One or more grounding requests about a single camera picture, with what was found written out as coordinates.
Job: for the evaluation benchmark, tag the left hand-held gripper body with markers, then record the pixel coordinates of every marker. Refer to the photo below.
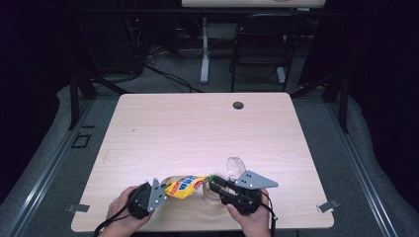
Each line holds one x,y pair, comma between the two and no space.
145,200

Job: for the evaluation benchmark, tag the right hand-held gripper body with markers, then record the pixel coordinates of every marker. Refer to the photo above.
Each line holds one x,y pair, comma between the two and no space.
247,200

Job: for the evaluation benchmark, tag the yellow spouted food pouch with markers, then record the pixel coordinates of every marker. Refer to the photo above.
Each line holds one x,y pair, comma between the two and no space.
184,187

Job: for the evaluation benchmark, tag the person's right hand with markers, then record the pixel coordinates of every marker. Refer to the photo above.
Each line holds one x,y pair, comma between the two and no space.
257,223

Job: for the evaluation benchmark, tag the person's left hand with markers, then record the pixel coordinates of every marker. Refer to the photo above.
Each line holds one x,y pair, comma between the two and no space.
120,214

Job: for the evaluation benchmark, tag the grey tape strip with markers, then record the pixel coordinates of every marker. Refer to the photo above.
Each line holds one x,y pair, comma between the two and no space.
327,206
77,208

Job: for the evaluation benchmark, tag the black metal stand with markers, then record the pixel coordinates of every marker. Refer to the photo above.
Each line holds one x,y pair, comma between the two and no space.
74,98
344,105

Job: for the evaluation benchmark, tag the white-legged background desk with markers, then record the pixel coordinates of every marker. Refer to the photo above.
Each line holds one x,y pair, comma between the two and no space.
205,49

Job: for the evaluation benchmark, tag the black folding chair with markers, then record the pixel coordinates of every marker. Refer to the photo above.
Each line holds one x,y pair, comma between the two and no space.
263,46

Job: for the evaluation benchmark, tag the dark equipment with red light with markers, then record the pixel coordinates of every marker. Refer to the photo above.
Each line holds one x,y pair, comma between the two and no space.
135,39

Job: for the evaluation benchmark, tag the aluminium floor rail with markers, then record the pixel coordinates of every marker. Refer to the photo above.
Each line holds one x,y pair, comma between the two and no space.
42,174
359,171

